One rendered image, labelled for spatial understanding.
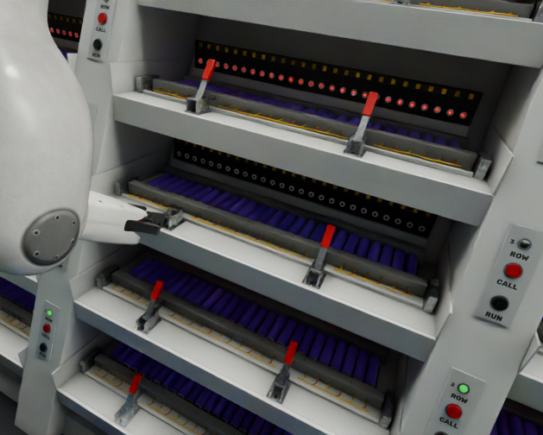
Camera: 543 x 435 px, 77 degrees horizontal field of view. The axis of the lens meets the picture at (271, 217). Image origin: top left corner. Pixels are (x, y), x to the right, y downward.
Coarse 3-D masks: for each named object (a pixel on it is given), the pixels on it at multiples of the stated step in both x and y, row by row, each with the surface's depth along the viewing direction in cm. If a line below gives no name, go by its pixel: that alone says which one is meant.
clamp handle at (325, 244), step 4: (328, 224) 51; (328, 228) 51; (332, 228) 51; (328, 232) 51; (332, 232) 51; (324, 236) 51; (328, 236) 51; (324, 240) 51; (328, 240) 51; (320, 244) 51; (324, 244) 51; (328, 244) 51; (320, 248) 51; (324, 248) 51; (328, 248) 51; (320, 252) 51; (324, 252) 51; (320, 256) 51; (324, 256) 51; (316, 260) 51; (320, 260) 51; (316, 264) 51; (320, 264) 51; (316, 268) 51
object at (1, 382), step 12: (0, 372) 81; (12, 372) 81; (0, 384) 81; (12, 384) 79; (12, 396) 80; (72, 420) 74; (84, 420) 74; (72, 432) 74; (84, 432) 73; (96, 432) 72
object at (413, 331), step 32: (160, 160) 76; (128, 192) 67; (256, 192) 70; (192, 224) 61; (384, 224) 62; (192, 256) 57; (224, 256) 54; (256, 256) 55; (448, 256) 53; (256, 288) 54; (288, 288) 51; (320, 288) 50; (352, 288) 51; (384, 288) 52; (448, 288) 47; (352, 320) 49; (384, 320) 47; (416, 320) 47; (416, 352) 47
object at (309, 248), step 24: (144, 192) 65; (168, 192) 65; (216, 216) 61; (240, 216) 61; (264, 240) 59; (288, 240) 57; (312, 240) 57; (336, 264) 55; (360, 264) 53; (408, 288) 51
